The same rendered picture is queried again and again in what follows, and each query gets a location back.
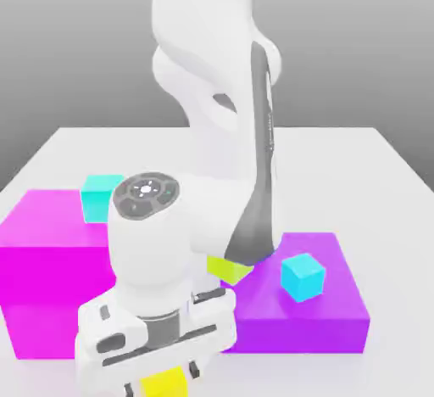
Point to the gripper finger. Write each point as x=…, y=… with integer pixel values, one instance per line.
x=128, y=391
x=194, y=370

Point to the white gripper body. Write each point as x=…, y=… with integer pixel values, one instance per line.
x=210, y=315

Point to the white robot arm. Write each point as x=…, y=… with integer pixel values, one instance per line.
x=203, y=64

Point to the small yellow cube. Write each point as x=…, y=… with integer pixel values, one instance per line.
x=164, y=383

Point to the small lime cube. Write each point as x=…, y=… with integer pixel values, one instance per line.
x=225, y=268

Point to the small cyan cube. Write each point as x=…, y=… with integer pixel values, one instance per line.
x=301, y=276

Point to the small turquoise cube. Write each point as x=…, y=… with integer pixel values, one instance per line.
x=96, y=196

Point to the large purple box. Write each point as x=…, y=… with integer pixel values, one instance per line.
x=305, y=322

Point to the large magenta box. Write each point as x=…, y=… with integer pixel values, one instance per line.
x=51, y=251

